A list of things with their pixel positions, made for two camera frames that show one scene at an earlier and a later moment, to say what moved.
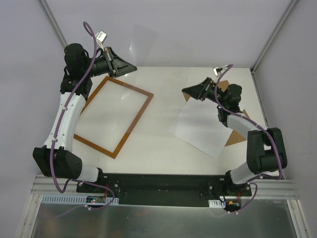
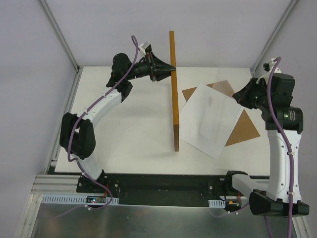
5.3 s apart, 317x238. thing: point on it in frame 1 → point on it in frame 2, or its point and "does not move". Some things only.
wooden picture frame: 91,102 → 173,55
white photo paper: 201,126 does not move
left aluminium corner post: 53,22 does not move
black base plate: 162,189 does not move
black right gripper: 205,89 → 249,94
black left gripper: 110,62 → 152,70
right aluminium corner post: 289,9 does not move
